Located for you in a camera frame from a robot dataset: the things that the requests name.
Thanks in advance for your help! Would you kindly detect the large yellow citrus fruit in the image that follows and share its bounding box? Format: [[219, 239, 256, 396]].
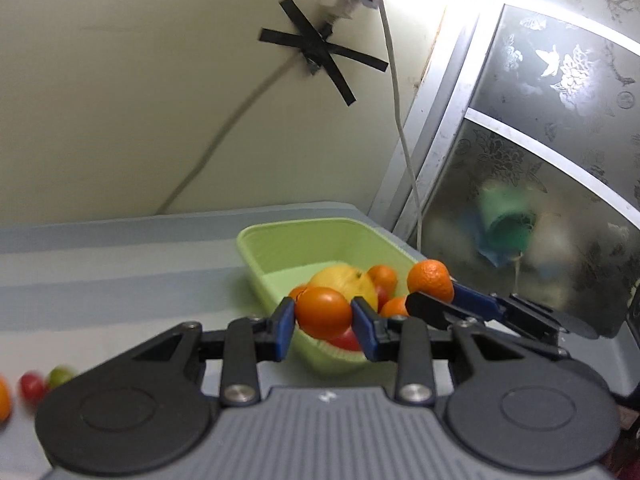
[[308, 263, 378, 311]]

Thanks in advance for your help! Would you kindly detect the frosted glass door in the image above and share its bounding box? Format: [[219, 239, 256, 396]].
[[370, 0, 639, 338]]

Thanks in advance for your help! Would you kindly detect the green tomato back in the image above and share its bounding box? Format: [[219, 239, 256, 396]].
[[46, 365, 77, 390]]

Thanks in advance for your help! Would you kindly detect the small orange tangerine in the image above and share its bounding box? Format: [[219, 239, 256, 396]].
[[294, 286, 352, 340]]

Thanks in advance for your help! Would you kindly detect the red cherry tomato back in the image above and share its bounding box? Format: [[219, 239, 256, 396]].
[[18, 372, 48, 406]]

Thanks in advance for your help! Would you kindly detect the black tape cross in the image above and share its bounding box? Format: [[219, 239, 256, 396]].
[[258, 0, 388, 106]]

